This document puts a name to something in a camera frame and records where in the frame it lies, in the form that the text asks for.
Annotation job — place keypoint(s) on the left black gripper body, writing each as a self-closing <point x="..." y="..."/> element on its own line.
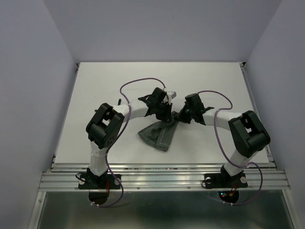
<point x="163" y="109"/>

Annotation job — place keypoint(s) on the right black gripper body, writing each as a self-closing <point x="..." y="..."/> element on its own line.
<point x="185" y="114"/>

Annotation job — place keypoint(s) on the grey cloth napkin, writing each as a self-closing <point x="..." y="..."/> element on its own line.
<point x="159" y="135"/>

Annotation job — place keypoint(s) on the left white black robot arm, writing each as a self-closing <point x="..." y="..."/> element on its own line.
<point x="104" y="129"/>

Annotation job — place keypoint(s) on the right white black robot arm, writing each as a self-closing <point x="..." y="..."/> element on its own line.
<point x="248" y="134"/>

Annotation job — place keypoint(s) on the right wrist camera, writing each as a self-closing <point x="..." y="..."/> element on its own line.
<point x="194" y="102"/>

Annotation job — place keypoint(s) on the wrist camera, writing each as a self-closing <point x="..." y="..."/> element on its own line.
<point x="194" y="102"/>
<point x="163" y="95"/>

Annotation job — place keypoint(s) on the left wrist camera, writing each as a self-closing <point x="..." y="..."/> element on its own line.
<point x="163" y="95"/>

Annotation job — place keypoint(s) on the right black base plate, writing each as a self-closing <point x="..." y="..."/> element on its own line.
<point x="221" y="181"/>

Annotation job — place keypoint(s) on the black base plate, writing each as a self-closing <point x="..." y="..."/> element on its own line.
<point x="221" y="181"/>
<point x="90" y="182"/>

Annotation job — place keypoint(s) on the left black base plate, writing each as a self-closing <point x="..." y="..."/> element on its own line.
<point x="90" y="182"/>

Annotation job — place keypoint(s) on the aluminium frame rail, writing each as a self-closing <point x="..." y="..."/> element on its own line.
<point x="162" y="177"/>

